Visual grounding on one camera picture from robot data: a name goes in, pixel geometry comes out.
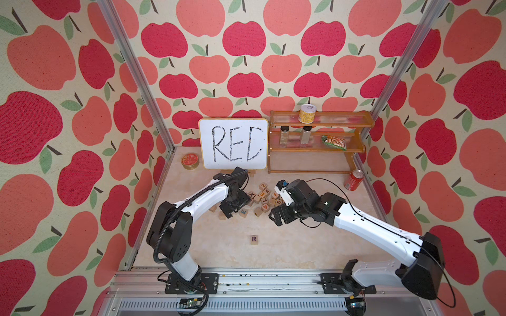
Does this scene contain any yellow white-lidded can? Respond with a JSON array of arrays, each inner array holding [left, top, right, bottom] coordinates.
[[299, 104, 317, 125]]

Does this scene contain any yellow framed whiteboard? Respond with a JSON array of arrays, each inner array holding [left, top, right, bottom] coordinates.
[[198, 118, 269, 170]]

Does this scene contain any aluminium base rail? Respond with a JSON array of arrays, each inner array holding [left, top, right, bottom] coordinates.
[[98, 267, 442, 315]]

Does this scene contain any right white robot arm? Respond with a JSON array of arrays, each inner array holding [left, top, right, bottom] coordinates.
[[269, 179, 448, 300]]

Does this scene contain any plain wooden block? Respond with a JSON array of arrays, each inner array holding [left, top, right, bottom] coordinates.
[[254, 208, 263, 217]]

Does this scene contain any red gold round tin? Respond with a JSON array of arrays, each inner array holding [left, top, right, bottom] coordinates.
[[181, 153, 200, 170]]

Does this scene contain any glass spice shaker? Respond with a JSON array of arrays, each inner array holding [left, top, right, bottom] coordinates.
[[300, 126, 312, 144], [279, 126, 290, 147]]

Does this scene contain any wooden block letter E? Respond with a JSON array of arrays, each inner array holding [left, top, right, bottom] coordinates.
[[239, 209, 249, 218]]

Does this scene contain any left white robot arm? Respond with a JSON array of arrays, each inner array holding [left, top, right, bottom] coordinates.
[[146, 167, 251, 287]]

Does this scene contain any aluminium corner post left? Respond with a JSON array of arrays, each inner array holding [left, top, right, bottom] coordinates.
[[98, 0, 175, 155]]

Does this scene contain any wooden two-tier shelf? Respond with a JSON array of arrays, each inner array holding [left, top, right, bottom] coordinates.
[[267, 111, 374, 174]]

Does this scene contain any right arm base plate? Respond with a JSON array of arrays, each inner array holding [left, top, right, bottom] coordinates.
[[317, 259, 377, 296]]

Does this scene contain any wooden block letter R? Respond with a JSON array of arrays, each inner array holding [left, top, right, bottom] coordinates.
[[250, 235, 259, 245]]

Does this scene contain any aluminium corner post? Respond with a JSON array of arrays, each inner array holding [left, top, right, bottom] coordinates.
[[98, 0, 175, 155], [370, 0, 449, 122]]

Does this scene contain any aluminium corner post right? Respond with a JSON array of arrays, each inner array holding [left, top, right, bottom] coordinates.
[[370, 0, 449, 122]]

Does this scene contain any right glass spice shaker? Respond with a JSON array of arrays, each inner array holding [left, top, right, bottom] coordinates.
[[300, 126, 312, 144]]

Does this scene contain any left glass spice shaker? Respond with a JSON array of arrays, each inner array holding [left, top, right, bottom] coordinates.
[[279, 126, 290, 147]]

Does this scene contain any red soda can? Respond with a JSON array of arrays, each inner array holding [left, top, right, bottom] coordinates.
[[345, 169, 364, 191]]

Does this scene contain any green snack packet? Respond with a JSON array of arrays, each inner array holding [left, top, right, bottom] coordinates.
[[321, 135, 347, 151]]

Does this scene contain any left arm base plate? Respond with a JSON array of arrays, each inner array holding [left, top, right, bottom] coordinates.
[[159, 273, 220, 295]]

